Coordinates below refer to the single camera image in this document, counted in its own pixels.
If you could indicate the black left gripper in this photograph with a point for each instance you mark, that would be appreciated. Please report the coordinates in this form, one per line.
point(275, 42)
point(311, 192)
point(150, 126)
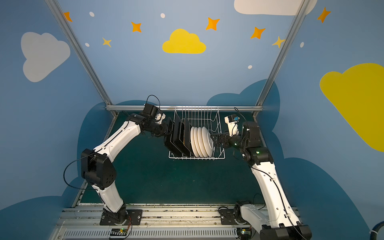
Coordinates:
point(170, 132)

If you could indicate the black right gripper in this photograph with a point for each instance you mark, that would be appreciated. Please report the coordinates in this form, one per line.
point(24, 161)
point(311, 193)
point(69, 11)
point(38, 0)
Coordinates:
point(223, 141)

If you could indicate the square floral plate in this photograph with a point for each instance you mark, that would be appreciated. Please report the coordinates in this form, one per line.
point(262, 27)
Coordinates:
point(187, 137)
point(168, 140)
point(177, 138)

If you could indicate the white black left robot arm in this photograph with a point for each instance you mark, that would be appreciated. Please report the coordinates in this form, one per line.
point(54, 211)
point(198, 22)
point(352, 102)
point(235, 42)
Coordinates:
point(97, 164)

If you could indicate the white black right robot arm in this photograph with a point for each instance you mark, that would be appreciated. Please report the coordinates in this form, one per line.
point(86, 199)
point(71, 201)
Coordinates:
point(281, 222)

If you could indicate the white round plate rightmost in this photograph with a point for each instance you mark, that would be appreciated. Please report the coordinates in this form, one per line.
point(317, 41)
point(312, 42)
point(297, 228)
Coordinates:
point(208, 142)

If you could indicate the white round plate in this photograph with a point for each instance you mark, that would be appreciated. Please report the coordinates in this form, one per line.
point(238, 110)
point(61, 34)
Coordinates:
point(208, 142)
point(194, 148)
point(197, 142)
point(202, 144)

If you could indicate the white round plate leftmost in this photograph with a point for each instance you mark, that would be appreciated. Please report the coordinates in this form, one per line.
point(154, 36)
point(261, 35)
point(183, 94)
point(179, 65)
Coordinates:
point(194, 148)

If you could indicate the right small circuit board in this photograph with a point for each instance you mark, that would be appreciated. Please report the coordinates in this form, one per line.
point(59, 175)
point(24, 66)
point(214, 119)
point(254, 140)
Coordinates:
point(243, 234)

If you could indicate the small circuit board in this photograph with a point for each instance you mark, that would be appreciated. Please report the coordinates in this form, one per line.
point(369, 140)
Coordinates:
point(243, 234)
point(118, 234)

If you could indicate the left small circuit board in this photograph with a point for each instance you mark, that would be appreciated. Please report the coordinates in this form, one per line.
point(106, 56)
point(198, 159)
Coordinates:
point(118, 234)

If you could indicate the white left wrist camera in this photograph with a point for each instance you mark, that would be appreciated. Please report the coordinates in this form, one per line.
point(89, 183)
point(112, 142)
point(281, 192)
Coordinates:
point(153, 113)

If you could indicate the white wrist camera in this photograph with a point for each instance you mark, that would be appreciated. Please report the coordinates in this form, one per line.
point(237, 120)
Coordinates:
point(153, 113)
point(232, 122)

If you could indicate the white wire dish rack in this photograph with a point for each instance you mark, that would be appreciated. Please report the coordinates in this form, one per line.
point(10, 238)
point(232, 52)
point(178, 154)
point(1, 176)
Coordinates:
point(201, 118)

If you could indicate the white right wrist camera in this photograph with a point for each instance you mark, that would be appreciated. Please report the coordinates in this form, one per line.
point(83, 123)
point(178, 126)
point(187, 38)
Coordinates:
point(232, 122)

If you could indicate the aluminium frame right post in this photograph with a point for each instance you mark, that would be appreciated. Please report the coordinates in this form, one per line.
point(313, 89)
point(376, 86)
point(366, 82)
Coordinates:
point(290, 37)

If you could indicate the aluminium frame post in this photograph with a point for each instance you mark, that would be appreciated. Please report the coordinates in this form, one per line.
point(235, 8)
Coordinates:
point(290, 37)
point(59, 15)

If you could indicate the aluminium frame back bar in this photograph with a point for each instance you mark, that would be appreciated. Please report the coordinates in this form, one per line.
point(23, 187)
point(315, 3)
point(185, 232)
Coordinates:
point(132, 108)

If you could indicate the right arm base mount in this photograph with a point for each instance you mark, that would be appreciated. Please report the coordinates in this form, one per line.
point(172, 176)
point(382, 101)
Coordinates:
point(233, 216)

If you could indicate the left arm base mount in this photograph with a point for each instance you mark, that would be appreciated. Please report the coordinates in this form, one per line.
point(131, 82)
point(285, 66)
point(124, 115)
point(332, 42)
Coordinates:
point(121, 218)

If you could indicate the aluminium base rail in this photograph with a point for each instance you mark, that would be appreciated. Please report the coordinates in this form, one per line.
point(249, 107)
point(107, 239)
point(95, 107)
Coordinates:
point(159, 222)

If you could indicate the aluminium frame left post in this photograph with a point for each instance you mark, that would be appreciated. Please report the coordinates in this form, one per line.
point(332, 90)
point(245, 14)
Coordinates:
point(59, 15)

